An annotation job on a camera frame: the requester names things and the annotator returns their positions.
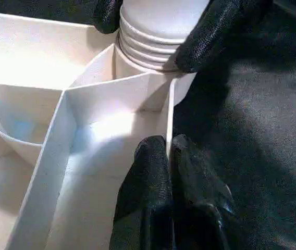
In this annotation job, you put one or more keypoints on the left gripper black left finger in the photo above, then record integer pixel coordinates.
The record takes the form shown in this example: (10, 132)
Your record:
(145, 200)

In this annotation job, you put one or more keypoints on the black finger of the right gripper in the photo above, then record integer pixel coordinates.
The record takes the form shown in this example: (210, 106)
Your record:
(210, 31)
(108, 14)

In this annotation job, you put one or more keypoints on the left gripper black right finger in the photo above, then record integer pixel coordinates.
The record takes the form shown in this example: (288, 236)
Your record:
(202, 205)

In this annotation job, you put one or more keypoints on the white plastic table leg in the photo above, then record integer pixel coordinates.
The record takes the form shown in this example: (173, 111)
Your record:
(156, 31)

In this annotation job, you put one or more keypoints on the white plastic table top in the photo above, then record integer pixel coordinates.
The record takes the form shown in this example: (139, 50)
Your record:
(59, 130)

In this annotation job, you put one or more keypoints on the black work mat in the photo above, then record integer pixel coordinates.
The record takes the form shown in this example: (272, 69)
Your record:
(262, 146)

